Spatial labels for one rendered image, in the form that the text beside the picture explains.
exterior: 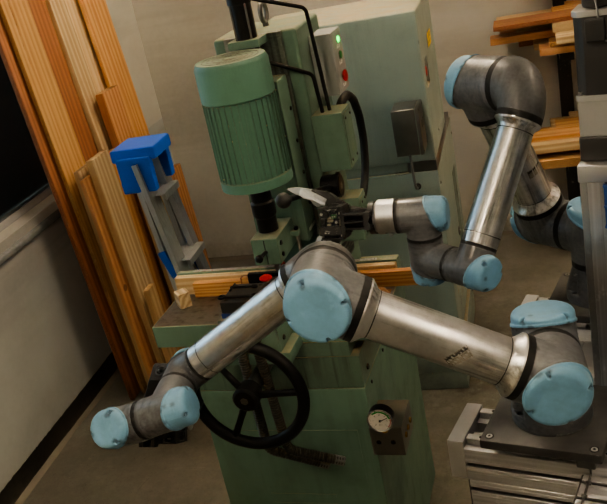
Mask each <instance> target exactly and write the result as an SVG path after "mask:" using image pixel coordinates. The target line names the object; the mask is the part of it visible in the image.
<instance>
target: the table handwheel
mask: <svg viewBox="0 0 607 504"><path fill-rule="evenodd" d="M246 352H247V353H252V354H255V355H258V356H260V357H263V358H265V359H267V360H268V361H270V362H272V363H273V364H267V365H268V367H269V370H270V371H271V369H272V367H273V365H274V364H275V365H276V366H277V367H278V368H279V369H281V370H282V371H283V372H284V374H285V375H286V376H287V377H288V379H289V380H290V382H291V383H292V385H293V387H294V389H284V390H264V391H263V390H262V388H261V387H262V385H263V380H262V377H261V375H260V372H259V369H258V367H257V365H256V366H255V368H254V370H253V372H252V374H251V375H250V377H249V378H248V380H243V381H241V382H240V381H239V380H237V379H236V378H235V377H234V376H233V375H232V374H231V373H230V372H229V371H228V370H227V369H226V368H224V369H223V370H222V371H220V373H221V374H222V375H223V376H224V377H225V378H226V379H227V380H228V381H229V382H230V383H231V384H232V385H233V386H234V388H235V389H236V390H235V392H234V394H233V397H232V399H233V402H234V404H235V406H236V407H237V408H239V409H240V410H239V414H238V418H237V421H236V424H235V428H234V431H233V430H231V429H229V428H228V427H226V426H224V425H223V424H222V423H220V422H219V421H218V420H217V419H216V418H215V417H214V416H213V415H212V414H211V413H210V411H209V410H208V409H207V407H206V405H205V403H203V405H202V408H201V410H200V416H199V418H200V420H201V421H202V422H203V423H204V424H205V425H206V426H207V427H208V428H209V429H210V430H211V431H212V432H213V433H215V434H216V435H217V436H219V437H220V438H222V439H224V440H225V441H227V442H230V443H232V444H234V445H237V446H240V447H244V448H249V449H271V448H276V447H279V446H282V445H284V444H286V443H288V442H290V441H291V440H293V439H294V438H295V437H296V436H297V435H298V434H299V433H300V432H301V431H302V429H303V428H304V426H305V424H306V422H307V420H308V417H309V412H310V396H309V391H308V388H307V385H306V383H305V381H304V379H303V377H302V375H301V374H300V372H299V371H298V369H297V368H296V367H295V365H294V364H293V363H292V362H291V361H290V360H289V359H288V358H286V357H285V356H284V355H283V354H281V353H280V352H278V351H277V350H275V349H273V348H272V347H270V346H268V345H265V344H263V343H260V342H258V343H257V344H255V345H254V346H253V347H252V348H250V349H249V350H248V351H246ZM288 396H297V402H298V407H297V413H296V416H295V419H294V420H293V422H292V423H291V425H290V426H289V427H288V428H287V429H285V430H284V431H282V432H280V433H278V434H276V435H272V436H268V437H252V436H247V435H243V434H240V432H241V429H242V425H243V422H244V419H245V416H246V413H247V411H253V410H254V409H256V407H257V406H258V404H259V402H260V400H261V399H262V398H272V397H288Z"/></svg>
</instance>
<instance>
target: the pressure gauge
mask: <svg viewBox="0 0 607 504"><path fill-rule="evenodd" d="M386 418H387V419H386ZM394 418H395V414H394V411H393V410H392V409H391V408H390V407H389V406H387V405H385V404H375V405H373V406H372V407H371V408H370V410H369V413H368V415H367V423H368V425H369V427H370V428H372V429H373V430H375V431H377V432H382V433H387V432H388V431H389V430H390V429H391V428H392V426H393V421H394ZM383 419H385V420H383ZM379 420H383V421H381V422H379Z"/></svg>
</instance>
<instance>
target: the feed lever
mask: <svg viewBox="0 0 607 504"><path fill-rule="evenodd" d="M315 189H317V190H323V191H328V192H331V193H333V194H334V195H336V196H337V197H338V198H340V197H343V195H344V190H345V187H344V180H343V177H342V175H341V173H340V172H336V173H335V174H332V175H323V176H322V177H321V178H320V187H318V188H315ZM298 199H302V197H301V196H299V195H294V194H293V195H289V194H288V193H285V192H282V193H279V194H278V195H277V197H276V199H275V202H276V205H277V206H278V207H279V208H282V209H285V208H288V207H289V206H290V205H291V202H292V201H295V200H298Z"/></svg>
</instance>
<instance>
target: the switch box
mask: <svg viewBox="0 0 607 504"><path fill-rule="evenodd" d="M336 35H338V36H339V38H340V41H339V45H340V47H339V48H337V44H338V43H337V42H336ZM314 37H315V42H316V46H317V50H318V54H319V58H320V63H321V67H322V71H323V75H324V80H325V84H326V88H327V92H328V97H329V96H337V95H341V94H342V93H343V92H344V90H345V89H346V88H347V87H348V86H349V81H348V80H347V81H346V85H345V86H344V85H343V83H344V82H345V80H344V79H343V77H342V72H343V70H344V69H346V63H345V58H344V52H343V46H342V41H341V35H340V29H339V27H338V26H336V27H329V28H323V29H318V30H316V31H315V32H314ZM308 40H309V45H310V51H311V56H312V61H313V67H314V72H315V77H316V81H317V85H318V88H319V92H320V96H321V98H322V97H324V93H323V88H322V84H321V80H320V76H319V72H318V67H317V63H316V59H315V55H314V51H313V46H312V42H311V38H310V36H309V37H308ZM339 50H341V51H342V54H343V57H342V58H341V59H342V63H341V64H340V62H339V61H340V60H341V59H340V58H339V55H338V51H339ZM346 70H347V69H346Z"/></svg>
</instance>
